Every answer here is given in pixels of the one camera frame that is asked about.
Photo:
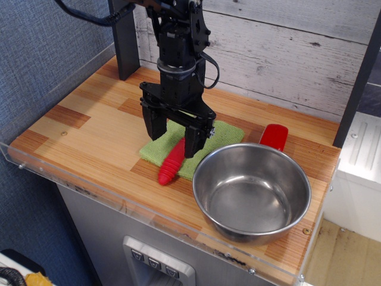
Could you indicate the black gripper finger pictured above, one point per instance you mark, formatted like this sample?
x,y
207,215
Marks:
x,y
195,138
155,119

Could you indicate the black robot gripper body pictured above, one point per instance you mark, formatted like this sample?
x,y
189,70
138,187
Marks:
x,y
181,95

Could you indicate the red handled metal spoon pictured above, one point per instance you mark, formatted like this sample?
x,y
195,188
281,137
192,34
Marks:
x,y
172,163

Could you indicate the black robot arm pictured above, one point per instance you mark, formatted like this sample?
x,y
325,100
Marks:
x,y
182,36

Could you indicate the green towel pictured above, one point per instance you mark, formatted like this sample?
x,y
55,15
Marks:
x,y
156,151

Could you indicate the clear acrylic table guard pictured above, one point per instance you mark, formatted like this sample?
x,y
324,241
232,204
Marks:
x,y
90,141

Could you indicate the grey toy fridge cabinet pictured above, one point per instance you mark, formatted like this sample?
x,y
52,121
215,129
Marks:
x,y
103,229

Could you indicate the silver dispenser button panel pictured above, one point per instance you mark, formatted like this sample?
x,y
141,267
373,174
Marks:
x,y
154,262

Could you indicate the white ribbed side unit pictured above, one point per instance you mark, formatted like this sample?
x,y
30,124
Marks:
x,y
353,200

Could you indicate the steel pot with red handle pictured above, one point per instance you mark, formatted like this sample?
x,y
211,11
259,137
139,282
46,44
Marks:
x,y
253,192

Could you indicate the dark grey left post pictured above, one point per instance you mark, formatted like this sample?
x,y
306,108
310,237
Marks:
x,y
126,47

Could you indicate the dark grey post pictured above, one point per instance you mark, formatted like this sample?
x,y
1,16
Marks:
x,y
126,47
359,86

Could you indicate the dark grey right post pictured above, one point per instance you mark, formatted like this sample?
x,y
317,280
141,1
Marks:
x,y
359,86

